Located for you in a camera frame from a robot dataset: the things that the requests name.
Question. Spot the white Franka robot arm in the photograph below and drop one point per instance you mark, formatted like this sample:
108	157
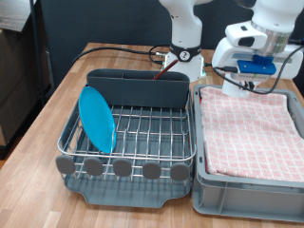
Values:
186	31

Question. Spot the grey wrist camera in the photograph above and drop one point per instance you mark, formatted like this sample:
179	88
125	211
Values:
251	76

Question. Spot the dark grey shelf board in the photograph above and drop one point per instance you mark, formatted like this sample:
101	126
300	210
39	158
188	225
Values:
12	12

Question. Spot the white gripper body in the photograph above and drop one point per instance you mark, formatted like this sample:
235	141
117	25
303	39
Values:
223	52

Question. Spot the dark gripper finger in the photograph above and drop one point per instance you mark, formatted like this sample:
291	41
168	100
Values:
246	85
256	85

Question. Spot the dark backdrop curtain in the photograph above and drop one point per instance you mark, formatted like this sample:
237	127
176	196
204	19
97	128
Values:
95	22

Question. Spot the grey dish drying rack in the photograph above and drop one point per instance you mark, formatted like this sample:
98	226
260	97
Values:
126	198

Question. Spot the dark grey cutlery holder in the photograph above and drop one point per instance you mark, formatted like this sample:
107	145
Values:
142	90

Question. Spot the brown wooden spoon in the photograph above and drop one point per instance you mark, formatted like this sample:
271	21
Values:
164	70

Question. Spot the pink checked towel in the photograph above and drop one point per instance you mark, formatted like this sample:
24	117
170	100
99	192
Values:
247	142

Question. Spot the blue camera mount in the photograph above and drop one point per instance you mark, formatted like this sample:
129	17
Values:
256	67

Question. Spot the black metal pole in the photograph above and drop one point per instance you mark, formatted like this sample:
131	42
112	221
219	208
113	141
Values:
37	47

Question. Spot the grey plastic crate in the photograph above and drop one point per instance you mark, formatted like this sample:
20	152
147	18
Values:
247	202

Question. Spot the blue plate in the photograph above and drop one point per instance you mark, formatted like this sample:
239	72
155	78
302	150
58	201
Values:
95	120

